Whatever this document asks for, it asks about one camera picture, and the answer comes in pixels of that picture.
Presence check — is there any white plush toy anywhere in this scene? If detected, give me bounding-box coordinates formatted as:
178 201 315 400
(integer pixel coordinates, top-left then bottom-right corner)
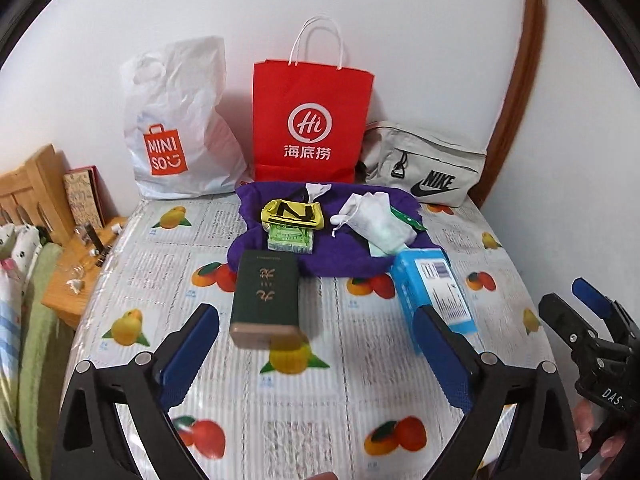
0 223 41 281

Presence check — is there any purple fleece cloth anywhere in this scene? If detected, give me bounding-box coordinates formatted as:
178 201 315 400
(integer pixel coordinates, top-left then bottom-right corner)
227 181 422 278

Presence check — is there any white Miniso plastic bag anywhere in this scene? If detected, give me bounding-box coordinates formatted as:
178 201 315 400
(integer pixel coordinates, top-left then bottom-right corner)
120 36 250 200

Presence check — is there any person's right hand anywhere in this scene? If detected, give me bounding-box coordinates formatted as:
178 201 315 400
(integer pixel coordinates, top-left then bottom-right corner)
573 399 626 480

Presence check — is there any mint white work glove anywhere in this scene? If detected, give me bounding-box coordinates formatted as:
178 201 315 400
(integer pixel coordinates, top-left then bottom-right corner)
330 192 416 255

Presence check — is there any brown door frame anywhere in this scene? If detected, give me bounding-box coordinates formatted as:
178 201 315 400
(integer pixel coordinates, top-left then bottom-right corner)
470 0 547 207

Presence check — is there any green striped blanket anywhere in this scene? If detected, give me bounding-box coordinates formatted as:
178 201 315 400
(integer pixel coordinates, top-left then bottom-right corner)
17 243 62 479

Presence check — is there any wooden side table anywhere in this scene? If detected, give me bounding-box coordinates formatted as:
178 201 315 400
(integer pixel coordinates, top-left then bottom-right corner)
41 234 102 330

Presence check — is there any yellow black pouch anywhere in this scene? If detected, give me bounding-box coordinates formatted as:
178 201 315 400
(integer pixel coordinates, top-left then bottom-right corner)
260 198 324 230

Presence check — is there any brown patterned box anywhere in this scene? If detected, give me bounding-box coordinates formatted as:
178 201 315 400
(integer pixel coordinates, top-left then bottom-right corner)
63 166 106 229

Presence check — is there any green tissue packet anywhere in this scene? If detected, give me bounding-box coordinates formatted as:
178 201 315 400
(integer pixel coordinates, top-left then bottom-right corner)
267 224 314 254

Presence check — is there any blue tissue pack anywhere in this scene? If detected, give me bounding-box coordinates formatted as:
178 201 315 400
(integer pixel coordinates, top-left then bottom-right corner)
390 248 484 354

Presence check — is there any beige Nike bag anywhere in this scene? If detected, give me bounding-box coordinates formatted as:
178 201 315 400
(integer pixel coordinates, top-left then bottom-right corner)
360 122 486 207

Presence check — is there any red paper shopping bag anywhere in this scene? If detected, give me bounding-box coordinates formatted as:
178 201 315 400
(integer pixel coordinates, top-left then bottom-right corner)
252 15 374 183

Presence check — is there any dark green book box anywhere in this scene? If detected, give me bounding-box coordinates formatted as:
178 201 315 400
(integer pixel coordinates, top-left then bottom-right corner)
229 250 305 351

